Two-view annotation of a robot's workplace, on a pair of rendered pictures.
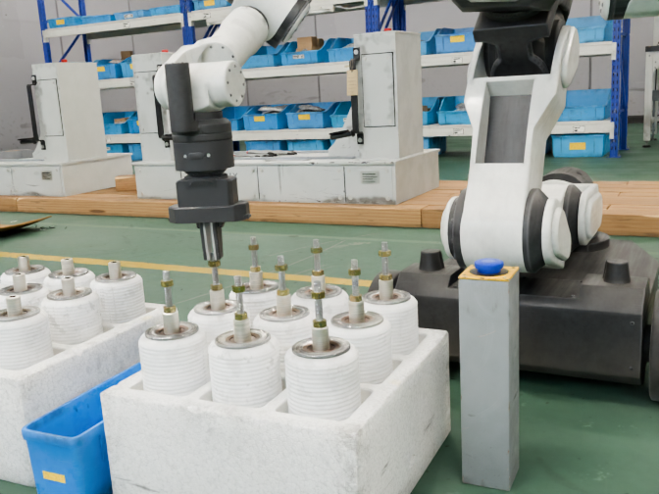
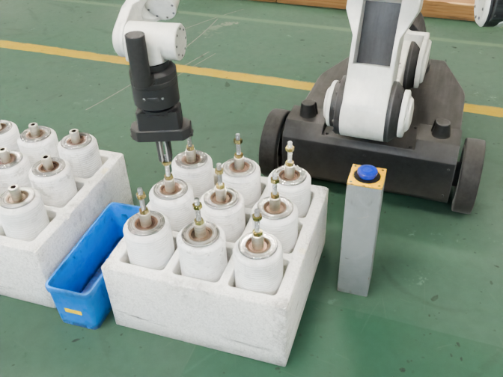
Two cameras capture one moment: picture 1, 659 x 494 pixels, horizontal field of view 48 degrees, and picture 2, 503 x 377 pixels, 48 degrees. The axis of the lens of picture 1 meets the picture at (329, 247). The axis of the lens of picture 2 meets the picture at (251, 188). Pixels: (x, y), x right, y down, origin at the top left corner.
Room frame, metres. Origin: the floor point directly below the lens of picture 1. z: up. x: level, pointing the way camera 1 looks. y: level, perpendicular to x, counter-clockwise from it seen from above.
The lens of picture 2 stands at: (0.12, 0.12, 0.98)
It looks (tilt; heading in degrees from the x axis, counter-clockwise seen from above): 37 degrees down; 353
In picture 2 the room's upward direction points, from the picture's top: 2 degrees counter-clockwise
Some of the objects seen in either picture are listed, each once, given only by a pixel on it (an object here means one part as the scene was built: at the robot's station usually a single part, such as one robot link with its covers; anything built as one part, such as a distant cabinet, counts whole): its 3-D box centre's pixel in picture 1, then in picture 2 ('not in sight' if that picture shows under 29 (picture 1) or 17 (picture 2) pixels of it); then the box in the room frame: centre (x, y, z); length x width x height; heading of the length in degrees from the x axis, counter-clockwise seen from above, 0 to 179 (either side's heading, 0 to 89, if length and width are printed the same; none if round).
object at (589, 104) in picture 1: (583, 104); not in sight; (5.48, -1.94, 0.36); 0.50 x 0.38 x 0.21; 152
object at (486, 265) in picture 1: (488, 268); (367, 173); (0.99, -0.22, 0.32); 0.04 x 0.04 x 0.02
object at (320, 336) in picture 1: (320, 338); (257, 240); (0.89, 0.02, 0.26); 0.02 x 0.02 x 0.03
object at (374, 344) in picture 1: (360, 379); (275, 240); (1.00, -0.03, 0.16); 0.10 x 0.10 x 0.18
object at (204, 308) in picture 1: (218, 308); (170, 189); (1.10, 0.18, 0.25); 0.08 x 0.08 x 0.01
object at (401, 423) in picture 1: (291, 414); (225, 253); (1.05, 0.07, 0.09); 0.39 x 0.39 x 0.18; 64
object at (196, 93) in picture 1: (200, 102); (152, 55); (1.09, 0.18, 0.57); 0.11 x 0.11 x 0.11; 69
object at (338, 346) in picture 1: (321, 348); (257, 245); (0.89, 0.02, 0.25); 0.08 x 0.08 x 0.01
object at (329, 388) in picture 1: (325, 414); (259, 278); (0.89, 0.02, 0.16); 0.10 x 0.10 x 0.18
